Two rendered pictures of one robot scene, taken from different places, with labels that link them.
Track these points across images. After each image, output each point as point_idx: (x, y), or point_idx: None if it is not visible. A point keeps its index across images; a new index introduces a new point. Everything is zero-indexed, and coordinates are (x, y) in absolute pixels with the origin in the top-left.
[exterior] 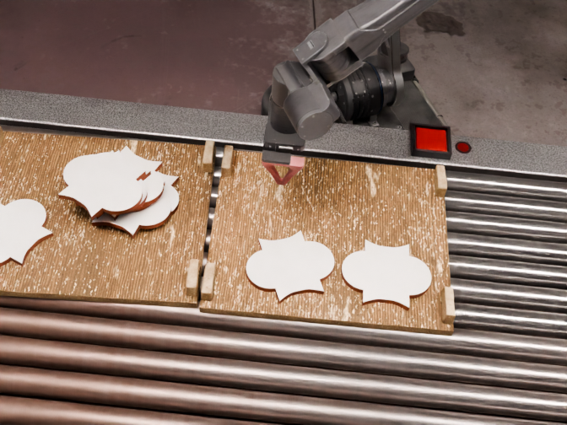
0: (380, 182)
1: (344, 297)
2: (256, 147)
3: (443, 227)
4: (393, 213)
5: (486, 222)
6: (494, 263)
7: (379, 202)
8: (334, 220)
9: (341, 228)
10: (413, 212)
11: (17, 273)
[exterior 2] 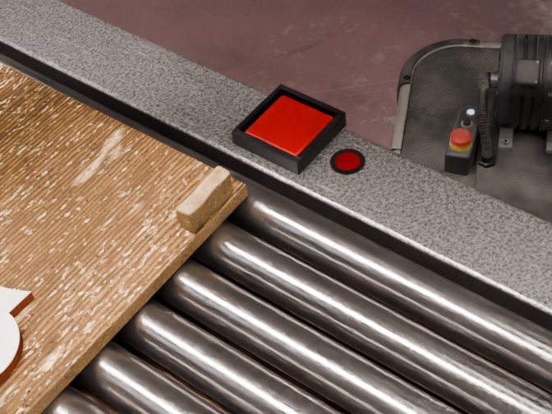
0: (112, 166)
1: None
2: (9, 48)
3: (136, 288)
4: (75, 227)
5: (246, 317)
6: (179, 405)
7: (72, 199)
8: None
9: None
10: (113, 239)
11: None
